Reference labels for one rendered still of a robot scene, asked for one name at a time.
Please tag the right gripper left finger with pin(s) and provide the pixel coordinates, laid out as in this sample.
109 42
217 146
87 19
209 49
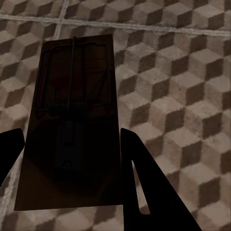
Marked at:
12 143

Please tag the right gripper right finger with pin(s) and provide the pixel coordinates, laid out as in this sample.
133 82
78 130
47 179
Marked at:
168 212

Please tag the mousetrap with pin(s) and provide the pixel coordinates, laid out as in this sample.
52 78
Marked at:
72 153

